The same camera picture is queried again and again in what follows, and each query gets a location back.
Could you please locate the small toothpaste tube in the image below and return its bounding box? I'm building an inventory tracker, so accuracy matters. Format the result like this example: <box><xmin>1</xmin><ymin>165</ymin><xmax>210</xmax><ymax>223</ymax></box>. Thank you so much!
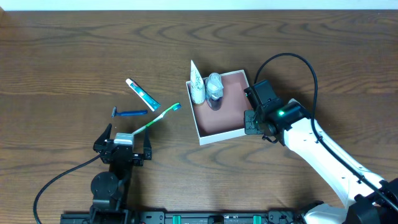
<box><xmin>126</xmin><ymin>78</ymin><xmax>160</xmax><ymax>111</ymax></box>

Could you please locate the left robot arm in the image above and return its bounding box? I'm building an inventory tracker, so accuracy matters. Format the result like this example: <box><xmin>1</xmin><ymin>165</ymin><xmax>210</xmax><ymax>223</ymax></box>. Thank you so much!
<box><xmin>88</xmin><ymin>124</ymin><xmax>152</xmax><ymax>224</ymax></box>

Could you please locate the white conical tube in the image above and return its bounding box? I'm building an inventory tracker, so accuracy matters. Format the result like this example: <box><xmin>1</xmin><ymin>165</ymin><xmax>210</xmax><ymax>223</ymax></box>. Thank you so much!
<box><xmin>190</xmin><ymin>60</ymin><xmax>205</xmax><ymax>105</ymax></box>

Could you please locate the left black cable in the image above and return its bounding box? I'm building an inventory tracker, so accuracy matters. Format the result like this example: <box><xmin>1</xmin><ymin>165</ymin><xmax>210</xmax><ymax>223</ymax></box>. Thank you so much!
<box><xmin>32</xmin><ymin>154</ymin><xmax>103</xmax><ymax>224</ymax></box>

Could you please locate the white box with pink interior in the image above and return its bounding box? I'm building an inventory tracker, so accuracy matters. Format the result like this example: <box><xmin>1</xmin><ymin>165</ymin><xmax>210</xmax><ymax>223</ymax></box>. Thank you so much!
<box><xmin>189</xmin><ymin>70</ymin><xmax>252</xmax><ymax>146</ymax></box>

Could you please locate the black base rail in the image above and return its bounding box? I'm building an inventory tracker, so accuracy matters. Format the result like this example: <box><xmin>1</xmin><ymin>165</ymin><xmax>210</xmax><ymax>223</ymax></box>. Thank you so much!
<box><xmin>60</xmin><ymin>210</ymin><xmax>305</xmax><ymax>224</ymax></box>

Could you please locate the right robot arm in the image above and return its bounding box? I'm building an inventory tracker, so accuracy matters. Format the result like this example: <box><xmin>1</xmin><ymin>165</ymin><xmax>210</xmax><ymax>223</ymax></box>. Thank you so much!
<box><xmin>244</xmin><ymin>80</ymin><xmax>397</xmax><ymax>223</ymax></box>

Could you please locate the clear bottle with blue liquid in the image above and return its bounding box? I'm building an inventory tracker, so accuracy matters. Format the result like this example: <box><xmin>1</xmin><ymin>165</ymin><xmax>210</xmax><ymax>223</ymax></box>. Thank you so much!
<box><xmin>205</xmin><ymin>73</ymin><xmax>224</xmax><ymax>111</ymax></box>

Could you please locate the green white toothbrush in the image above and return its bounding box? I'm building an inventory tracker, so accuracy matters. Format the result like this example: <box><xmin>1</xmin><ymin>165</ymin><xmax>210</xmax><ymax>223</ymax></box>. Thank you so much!
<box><xmin>132</xmin><ymin>103</ymin><xmax>182</xmax><ymax>136</ymax></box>

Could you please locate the blue disposable razor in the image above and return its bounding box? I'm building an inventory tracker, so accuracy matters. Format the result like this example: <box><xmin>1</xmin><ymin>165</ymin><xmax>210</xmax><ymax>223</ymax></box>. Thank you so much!
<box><xmin>111</xmin><ymin>106</ymin><xmax>148</xmax><ymax>118</ymax></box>

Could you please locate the right black cable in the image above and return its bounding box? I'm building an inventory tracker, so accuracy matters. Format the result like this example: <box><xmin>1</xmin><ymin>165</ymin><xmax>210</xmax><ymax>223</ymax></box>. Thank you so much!
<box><xmin>253</xmin><ymin>52</ymin><xmax>398</xmax><ymax>212</ymax></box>

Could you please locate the black cable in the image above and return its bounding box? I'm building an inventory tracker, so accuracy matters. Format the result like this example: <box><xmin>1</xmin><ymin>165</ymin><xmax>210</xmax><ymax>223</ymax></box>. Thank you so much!
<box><xmin>253</xmin><ymin>52</ymin><xmax>398</xmax><ymax>212</ymax></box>
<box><xmin>32</xmin><ymin>154</ymin><xmax>103</xmax><ymax>224</ymax></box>

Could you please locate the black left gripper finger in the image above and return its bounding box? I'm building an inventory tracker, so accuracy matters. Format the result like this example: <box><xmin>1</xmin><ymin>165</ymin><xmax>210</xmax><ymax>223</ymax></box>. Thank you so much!
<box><xmin>143</xmin><ymin>129</ymin><xmax>152</xmax><ymax>160</ymax></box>
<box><xmin>93</xmin><ymin>123</ymin><xmax>112</xmax><ymax>152</ymax></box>

